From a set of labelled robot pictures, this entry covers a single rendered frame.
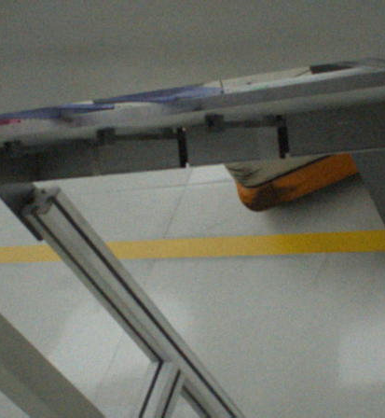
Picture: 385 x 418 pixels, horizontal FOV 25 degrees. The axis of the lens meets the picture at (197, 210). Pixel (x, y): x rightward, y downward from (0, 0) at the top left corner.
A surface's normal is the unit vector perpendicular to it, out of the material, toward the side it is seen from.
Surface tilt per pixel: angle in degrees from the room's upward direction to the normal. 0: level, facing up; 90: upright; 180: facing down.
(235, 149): 46
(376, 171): 90
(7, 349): 90
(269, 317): 0
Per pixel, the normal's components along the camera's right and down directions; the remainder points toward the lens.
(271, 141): -0.52, 0.10
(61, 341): -0.44, -0.64
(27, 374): 0.87, -0.11
